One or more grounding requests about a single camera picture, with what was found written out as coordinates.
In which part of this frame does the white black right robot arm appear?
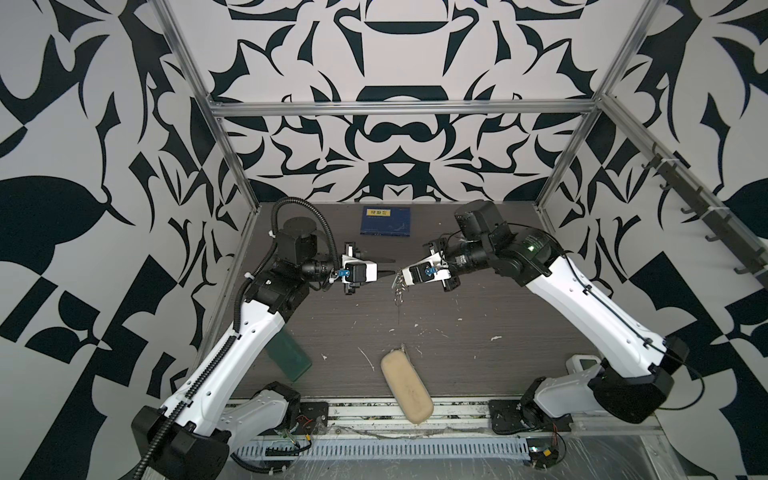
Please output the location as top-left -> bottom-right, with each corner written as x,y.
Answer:
402,200 -> 690,432

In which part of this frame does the green circuit board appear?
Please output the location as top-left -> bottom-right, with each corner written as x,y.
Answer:
527,435 -> 566,470

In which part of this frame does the silver keyring cluster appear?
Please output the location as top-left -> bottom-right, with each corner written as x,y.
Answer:
392,272 -> 408,307

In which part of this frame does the green translucent plastic case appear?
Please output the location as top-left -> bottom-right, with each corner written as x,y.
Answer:
266,330 -> 312,382

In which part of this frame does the blue book yellow label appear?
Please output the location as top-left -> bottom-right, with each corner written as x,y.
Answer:
360,206 -> 411,237

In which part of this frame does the beige glasses case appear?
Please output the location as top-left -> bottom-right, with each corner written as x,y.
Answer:
380,349 -> 434,425

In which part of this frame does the white digital timer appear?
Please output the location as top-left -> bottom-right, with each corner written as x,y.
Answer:
566,354 -> 601,374

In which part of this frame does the black wall hook rack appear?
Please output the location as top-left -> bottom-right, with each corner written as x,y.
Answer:
640,143 -> 767,289

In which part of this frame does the white slotted cable duct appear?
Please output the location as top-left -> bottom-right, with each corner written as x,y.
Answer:
236,438 -> 530,461

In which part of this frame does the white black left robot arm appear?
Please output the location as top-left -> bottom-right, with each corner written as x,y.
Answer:
130,197 -> 389,479

